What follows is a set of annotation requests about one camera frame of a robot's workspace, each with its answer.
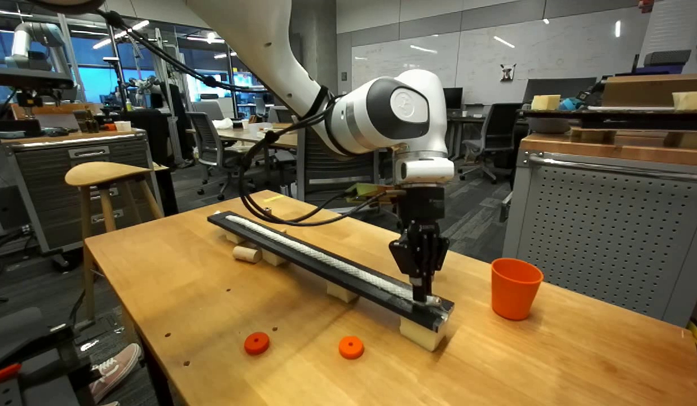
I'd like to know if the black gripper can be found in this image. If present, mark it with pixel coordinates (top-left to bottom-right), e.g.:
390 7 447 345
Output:
388 183 451 305

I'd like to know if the small round wooden block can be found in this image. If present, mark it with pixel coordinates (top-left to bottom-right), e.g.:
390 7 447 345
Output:
232 243 263 266

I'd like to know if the gray drawer cabinet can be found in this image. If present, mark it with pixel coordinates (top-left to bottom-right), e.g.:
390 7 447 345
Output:
0 126 163 254

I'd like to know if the black office chair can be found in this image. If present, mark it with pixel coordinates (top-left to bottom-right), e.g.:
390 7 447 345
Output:
459 102 524 185

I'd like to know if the pale foam block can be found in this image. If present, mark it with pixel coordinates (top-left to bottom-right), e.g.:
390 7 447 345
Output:
671 90 697 112
530 93 564 114

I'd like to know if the orange plastic disc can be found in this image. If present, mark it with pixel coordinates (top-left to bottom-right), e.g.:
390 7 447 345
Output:
337 333 369 360
241 329 273 358

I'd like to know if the pale wooden support block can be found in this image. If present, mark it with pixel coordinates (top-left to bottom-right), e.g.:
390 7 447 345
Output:
260 249 291 270
326 279 362 307

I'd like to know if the black computer monitor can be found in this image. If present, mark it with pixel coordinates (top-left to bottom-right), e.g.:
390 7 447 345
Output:
443 86 465 112

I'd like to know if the long black grooved board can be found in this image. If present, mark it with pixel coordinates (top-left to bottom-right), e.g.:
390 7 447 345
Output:
205 209 457 333

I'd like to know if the white pink shoe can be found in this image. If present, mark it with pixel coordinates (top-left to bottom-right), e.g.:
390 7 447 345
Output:
86 340 144 406

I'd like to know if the wooden stool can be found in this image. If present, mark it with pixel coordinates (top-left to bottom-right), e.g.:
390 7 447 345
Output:
64 160 170 302

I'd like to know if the red handled tool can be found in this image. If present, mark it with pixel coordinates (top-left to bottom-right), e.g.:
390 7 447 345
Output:
0 360 22 390

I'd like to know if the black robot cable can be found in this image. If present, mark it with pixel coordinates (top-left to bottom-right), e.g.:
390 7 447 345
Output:
98 7 388 229

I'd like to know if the wooden counter top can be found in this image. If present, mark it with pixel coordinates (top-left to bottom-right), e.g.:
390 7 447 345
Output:
519 132 697 169

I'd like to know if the gray perforated metal partition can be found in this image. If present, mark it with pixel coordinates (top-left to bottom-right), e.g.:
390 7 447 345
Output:
503 149 697 326

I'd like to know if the orange plastic cup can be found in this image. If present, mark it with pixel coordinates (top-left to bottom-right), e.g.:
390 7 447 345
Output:
489 254 547 322

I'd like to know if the large pale wooden end block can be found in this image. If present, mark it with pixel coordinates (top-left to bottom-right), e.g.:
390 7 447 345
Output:
398 318 450 353

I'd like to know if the light office chair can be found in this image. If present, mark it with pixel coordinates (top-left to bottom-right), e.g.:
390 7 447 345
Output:
184 111 241 199

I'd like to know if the gray mesh office chair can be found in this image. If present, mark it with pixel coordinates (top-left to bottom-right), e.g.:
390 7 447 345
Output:
295 123 401 209

